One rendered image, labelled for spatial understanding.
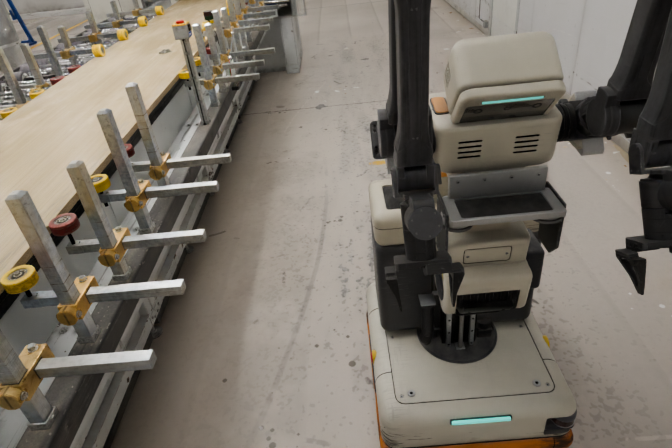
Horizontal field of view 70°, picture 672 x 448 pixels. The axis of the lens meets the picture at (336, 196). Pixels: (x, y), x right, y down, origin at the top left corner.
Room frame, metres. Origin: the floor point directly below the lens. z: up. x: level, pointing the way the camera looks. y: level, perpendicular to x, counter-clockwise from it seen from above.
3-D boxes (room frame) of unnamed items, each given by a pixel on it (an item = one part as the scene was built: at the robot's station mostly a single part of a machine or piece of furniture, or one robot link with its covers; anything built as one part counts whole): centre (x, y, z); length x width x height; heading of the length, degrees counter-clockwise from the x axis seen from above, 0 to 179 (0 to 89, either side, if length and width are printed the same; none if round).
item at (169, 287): (1.00, 0.65, 0.81); 0.43 x 0.03 x 0.04; 88
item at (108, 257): (1.24, 0.70, 0.80); 0.14 x 0.06 x 0.05; 178
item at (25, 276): (1.01, 0.85, 0.85); 0.08 x 0.08 x 0.11
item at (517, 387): (1.20, -0.38, 0.16); 0.67 x 0.64 x 0.25; 178
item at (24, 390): (0.74, 0.72, 0.83); 0.14 x 0.06 x 0.05; 178
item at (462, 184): (0.91, -0.37, 0.99); 0.28 x 0.16 x 0.22; 88
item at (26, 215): (0.96, 0.71, 0.93); 0.04 x 0.04 x 0.48; 88
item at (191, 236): (1.25, 0.64, 0.80); 0.43 x 0.03 x 0.04; 88
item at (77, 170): (1.21, 0.70, 0.87); 0.04 x 0.04 x 0.48; 88
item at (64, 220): (1.26, 0.84, 0.85); 0.08 x 0.08 x 0.11
